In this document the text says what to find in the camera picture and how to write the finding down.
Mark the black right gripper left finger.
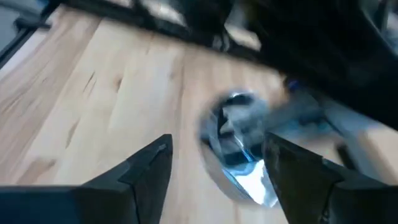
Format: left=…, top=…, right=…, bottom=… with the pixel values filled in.
left=0, top=133, right=174, bottom=224

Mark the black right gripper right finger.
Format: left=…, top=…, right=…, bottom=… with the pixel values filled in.
left=262, top=132, right=398, bottom=224

